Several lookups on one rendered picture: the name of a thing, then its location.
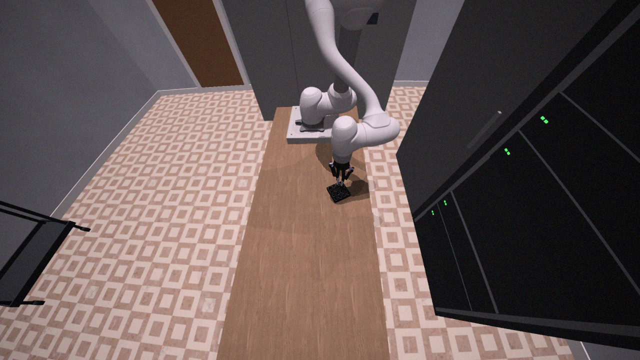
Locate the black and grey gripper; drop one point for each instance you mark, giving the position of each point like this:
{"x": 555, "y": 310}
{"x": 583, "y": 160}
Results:
{"x": 343, "y": 168}

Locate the black knob box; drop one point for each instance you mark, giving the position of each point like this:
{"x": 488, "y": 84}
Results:
{"x": 338, "y": 192}

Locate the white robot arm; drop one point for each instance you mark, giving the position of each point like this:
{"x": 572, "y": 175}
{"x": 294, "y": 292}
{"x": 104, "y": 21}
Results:
{"x": 377, "y": 128}

